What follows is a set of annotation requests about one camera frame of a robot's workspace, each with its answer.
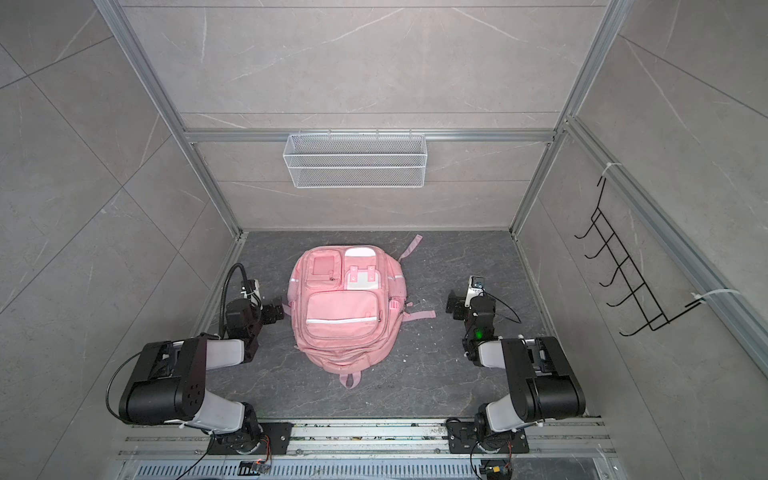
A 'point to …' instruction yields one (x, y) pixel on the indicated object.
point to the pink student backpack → (347, 305)
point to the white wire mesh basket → (355, 160)
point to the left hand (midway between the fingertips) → (263, 292)
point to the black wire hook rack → (642, 296)
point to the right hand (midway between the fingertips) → (467, 289)
